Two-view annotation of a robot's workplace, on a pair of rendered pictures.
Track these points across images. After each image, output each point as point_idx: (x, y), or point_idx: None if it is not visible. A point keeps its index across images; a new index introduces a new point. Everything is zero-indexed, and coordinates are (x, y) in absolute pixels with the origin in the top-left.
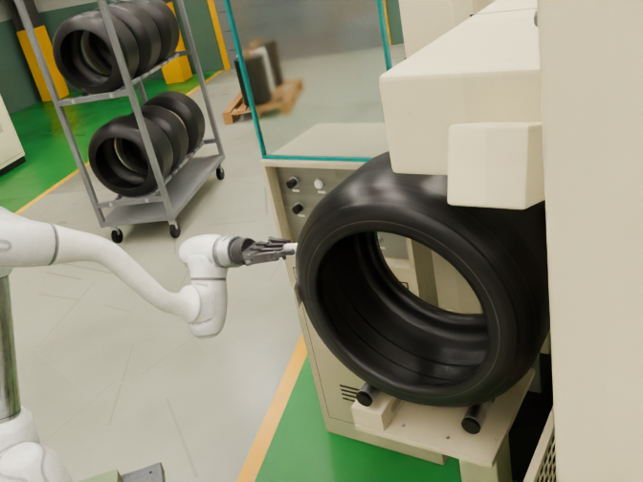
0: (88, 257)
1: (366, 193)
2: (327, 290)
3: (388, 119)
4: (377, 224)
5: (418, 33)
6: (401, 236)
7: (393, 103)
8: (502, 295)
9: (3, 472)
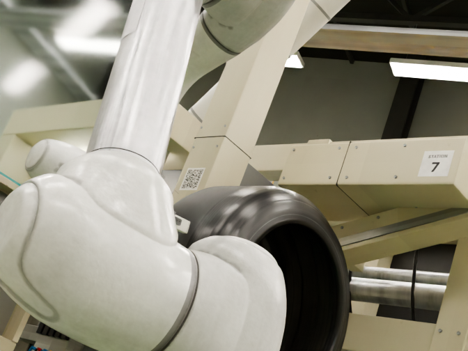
0: (199, 77)
1: (306, 200)
2: None
3: (463, 157)
4: (315, 225)
5: (239, 127)
6: (5, 300)
7: (467, 152)
8: (348, 313)
9: (273, 258)
